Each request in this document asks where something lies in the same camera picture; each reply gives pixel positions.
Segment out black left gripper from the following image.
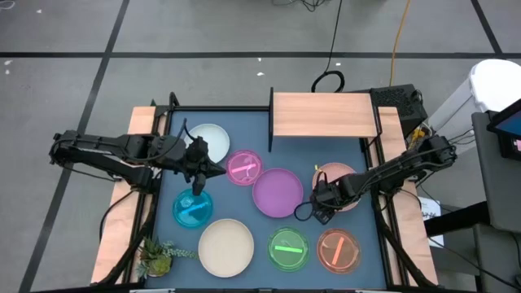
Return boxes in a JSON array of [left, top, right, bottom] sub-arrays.
[[182, 136, 227, 197]]

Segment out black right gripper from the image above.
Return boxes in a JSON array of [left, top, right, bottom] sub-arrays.
[[309, 178, 341, 226]]

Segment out white plate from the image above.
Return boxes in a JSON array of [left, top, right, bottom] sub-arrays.
[[183, 123, 231, 164]]

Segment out pink transparent plate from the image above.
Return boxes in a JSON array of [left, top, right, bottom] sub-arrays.
[[225, 148, 265, 187]]

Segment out salmon pink plate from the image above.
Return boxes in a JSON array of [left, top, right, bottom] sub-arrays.
[[311, 161, 361, 212]]

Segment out purple plate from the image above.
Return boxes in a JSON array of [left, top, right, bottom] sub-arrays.
[[252, 167, 304, 219]]

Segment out blue transparent plate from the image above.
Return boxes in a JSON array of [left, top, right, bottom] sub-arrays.
[[172, 187, 214, 230]]

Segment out orange transparent plate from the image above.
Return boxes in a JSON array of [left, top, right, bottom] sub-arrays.
[[316, 227, 362, 275]]

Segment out green transparent plate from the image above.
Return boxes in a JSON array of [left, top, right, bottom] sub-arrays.
[[266, 226, 311, 273]]

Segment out cream plate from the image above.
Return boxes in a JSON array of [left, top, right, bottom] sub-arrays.
[[197, 218, 256, 279]]

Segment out small green succulent plant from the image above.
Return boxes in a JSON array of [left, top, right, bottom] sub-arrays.
[[136, 236, 199, 280]]

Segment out white paper sheet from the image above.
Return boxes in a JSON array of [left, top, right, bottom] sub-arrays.
[[418, 197, 443, 249]]

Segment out black computer box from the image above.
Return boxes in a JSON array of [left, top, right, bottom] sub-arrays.
[[368, 84, 428, 138]]

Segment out grey cabinet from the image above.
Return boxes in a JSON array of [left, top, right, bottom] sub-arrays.
[[471, 112, 521, 293]]

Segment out black tablet screen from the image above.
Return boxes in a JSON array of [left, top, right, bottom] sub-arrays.
[[486, 99, 521, 162]]

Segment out black metal table frame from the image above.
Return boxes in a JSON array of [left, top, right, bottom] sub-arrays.
[[91, 91, 440, 291]]

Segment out short yellow network cable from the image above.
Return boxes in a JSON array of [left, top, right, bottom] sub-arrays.
[[409, 125, 427, 154]]

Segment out black power cable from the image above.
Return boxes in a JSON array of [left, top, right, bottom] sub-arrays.
[[310, 0, 346, 94]]

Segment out yellow power cable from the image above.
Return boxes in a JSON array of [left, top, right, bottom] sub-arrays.
[[388, 0, 412, 87]]

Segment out black cable bundle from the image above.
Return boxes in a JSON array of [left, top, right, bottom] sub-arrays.
[[270, 0, 326, 12]]

